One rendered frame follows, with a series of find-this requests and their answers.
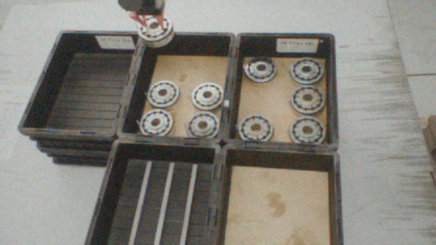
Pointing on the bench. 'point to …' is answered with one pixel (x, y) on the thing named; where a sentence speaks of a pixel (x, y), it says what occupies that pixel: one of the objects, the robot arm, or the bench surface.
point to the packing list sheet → (18, 97)
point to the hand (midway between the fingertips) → (153, 23)
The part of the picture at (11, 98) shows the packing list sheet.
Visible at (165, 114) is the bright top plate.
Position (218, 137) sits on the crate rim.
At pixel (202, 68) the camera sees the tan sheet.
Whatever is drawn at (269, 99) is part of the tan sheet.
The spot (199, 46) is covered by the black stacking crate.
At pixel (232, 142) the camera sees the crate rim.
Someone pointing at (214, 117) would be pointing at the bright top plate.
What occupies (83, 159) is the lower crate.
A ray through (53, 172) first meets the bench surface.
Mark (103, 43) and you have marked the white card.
